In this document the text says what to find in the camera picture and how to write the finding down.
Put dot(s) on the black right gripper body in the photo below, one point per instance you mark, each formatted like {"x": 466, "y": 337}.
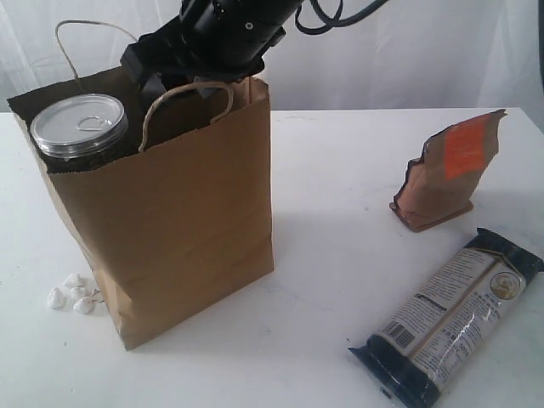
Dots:
{"x": 222, "y": 40}

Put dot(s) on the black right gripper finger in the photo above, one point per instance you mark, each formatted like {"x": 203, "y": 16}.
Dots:
{"x": 151, "y": 89}

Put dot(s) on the dark can with pull-tab lid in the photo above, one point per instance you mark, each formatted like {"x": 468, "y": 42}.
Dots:
{"x": 81, "y": 133}

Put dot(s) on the brown paper shopping bag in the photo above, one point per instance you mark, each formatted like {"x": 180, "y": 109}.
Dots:
{"x": 182, "y": 217}

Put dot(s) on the brown pouch with orange label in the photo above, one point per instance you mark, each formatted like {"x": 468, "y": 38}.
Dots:
{"x": 439, "y": 184}

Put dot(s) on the long noodle package black ends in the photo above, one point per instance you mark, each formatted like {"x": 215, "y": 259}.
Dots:
{"x": 420, "y": 349}

